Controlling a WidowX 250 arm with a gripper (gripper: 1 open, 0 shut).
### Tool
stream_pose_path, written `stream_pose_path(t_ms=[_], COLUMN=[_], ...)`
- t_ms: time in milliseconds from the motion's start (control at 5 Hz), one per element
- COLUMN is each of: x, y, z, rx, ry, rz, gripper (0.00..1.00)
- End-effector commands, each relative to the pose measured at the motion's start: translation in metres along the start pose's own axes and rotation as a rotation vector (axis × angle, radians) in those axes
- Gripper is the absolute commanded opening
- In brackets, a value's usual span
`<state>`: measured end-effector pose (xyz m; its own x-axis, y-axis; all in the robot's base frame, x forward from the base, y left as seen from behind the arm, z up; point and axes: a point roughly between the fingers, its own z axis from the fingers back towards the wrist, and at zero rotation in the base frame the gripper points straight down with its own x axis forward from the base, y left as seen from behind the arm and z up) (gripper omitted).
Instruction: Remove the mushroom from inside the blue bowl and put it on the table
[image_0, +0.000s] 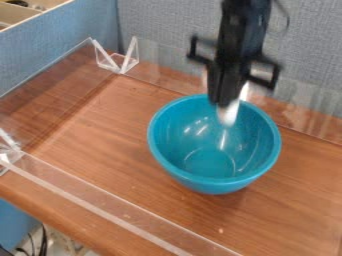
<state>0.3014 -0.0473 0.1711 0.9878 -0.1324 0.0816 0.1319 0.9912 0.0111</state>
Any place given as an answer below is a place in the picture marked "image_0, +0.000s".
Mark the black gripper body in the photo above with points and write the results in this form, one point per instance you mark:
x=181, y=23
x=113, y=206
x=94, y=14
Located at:
x=235, y=52

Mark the blue plastic bowl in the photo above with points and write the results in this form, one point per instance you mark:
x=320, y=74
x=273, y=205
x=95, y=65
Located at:
x=213, y=158

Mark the clear acrylic front barrier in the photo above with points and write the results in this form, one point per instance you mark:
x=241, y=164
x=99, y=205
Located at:
x=170, y=236

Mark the clear acrylic back barrier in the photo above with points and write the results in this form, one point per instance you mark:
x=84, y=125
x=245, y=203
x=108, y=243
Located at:
x=300, y=106

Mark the toy mushroom brown cap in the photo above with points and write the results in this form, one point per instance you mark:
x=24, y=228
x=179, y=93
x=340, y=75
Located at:
x=227, y=114

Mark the clear acrylic barrier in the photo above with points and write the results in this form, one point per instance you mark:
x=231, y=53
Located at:
x=170, y=236
x=300, y=106
x=26, y=58

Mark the clear acrylic left barrier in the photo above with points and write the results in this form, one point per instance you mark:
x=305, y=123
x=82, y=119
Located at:
x=26, y=58

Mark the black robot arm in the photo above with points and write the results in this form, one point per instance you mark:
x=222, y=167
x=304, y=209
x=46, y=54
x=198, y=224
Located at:
x=245, y=19

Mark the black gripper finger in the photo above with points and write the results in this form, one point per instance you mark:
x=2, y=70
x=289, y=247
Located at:
x=214, y=83
x=234, y=78

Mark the wooden shelf box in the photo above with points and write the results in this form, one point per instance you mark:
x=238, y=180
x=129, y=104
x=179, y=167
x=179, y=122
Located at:
x=19, y=11

